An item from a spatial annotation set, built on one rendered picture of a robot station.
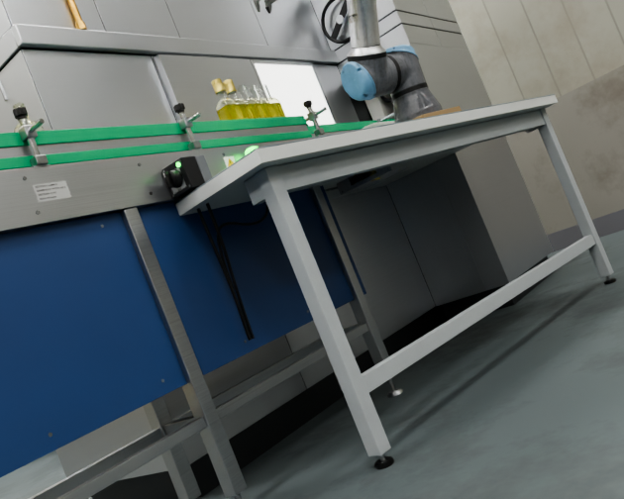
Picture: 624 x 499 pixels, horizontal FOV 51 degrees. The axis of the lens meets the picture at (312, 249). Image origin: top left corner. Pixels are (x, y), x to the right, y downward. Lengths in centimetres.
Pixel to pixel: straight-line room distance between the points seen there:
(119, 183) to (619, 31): 330
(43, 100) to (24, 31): 20
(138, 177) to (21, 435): 64
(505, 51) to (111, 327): 356
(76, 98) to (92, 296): 76
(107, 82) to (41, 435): 116
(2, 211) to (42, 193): 10
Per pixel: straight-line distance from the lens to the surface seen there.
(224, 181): 151
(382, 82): 198
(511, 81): 453
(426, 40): 321
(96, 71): 214
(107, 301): 147
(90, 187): 153
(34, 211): 143
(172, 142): 177
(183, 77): 232
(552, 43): 442
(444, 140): 204
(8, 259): 140
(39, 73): 202
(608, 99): 430
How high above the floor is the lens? 45
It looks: 2 degrees up
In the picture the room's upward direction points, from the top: 22 degrees counter-clockwise
